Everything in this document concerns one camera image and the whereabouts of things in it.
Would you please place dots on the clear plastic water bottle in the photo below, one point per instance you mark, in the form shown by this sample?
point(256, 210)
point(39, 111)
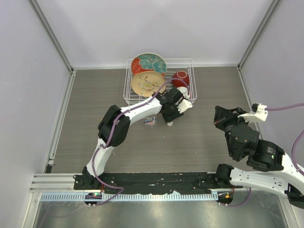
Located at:
point(150, 120)

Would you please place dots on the pink patterned bowl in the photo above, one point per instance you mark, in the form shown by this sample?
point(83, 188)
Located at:
point(184, 91)

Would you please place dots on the red bowl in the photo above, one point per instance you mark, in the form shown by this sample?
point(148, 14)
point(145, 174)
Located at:
point(183, 79)

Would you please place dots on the beige bird plate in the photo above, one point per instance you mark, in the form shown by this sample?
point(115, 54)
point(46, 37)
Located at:
point(147, 83)

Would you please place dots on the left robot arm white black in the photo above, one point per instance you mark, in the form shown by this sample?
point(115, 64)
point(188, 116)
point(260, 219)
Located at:
point(114, 126)

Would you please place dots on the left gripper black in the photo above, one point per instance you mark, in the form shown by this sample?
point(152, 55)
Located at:
point(177, 115)

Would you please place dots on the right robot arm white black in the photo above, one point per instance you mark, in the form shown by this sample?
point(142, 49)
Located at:
point(274, 170)

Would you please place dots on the red teal floral plate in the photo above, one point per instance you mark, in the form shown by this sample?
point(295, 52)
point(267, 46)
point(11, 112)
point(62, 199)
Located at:
point(148, 62)

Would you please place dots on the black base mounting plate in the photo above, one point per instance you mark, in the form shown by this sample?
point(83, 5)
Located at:
point(162, 183)

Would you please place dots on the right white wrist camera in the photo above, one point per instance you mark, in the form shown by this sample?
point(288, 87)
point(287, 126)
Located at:
point(257, 114)

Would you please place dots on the white slotted cable duct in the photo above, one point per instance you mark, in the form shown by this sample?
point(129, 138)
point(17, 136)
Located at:
point(91, 196)

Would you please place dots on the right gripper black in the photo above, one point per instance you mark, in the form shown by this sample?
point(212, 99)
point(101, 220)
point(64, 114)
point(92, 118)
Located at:
point(221, 115)

